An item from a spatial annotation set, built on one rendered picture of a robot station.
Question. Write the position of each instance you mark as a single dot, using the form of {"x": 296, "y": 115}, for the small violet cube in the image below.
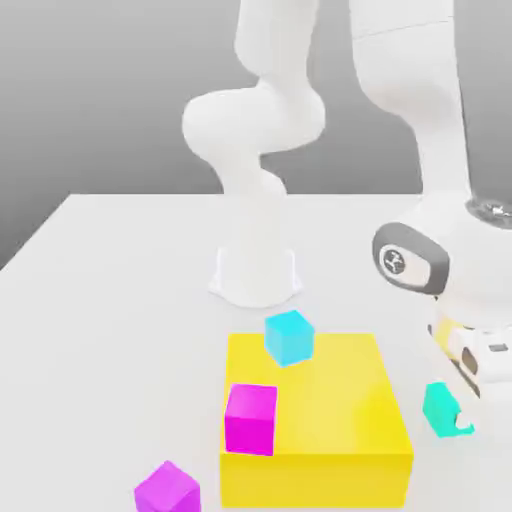
{"x": 166, "y": 490}

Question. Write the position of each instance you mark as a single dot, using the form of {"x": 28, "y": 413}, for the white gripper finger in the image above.
{"x": 464, "y": 419}

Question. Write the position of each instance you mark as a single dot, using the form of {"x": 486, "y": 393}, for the small teal cube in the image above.
{"x": 438, "y": 408}

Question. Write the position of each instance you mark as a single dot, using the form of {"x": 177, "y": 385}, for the large yellow box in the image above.
{"x": 340, "y": 420}

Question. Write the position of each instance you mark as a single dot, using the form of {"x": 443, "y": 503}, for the small cyan cube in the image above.
{"x": 288, "y": 338}

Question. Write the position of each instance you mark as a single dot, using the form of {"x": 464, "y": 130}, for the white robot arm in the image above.
{"x": 256, "y": 120}

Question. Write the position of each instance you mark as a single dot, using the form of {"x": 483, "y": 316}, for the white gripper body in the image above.
{"x": 451, "y": 374}

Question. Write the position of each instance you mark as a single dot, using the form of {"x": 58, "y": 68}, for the small magenta cube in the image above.
{"x": 250, "y": 424}

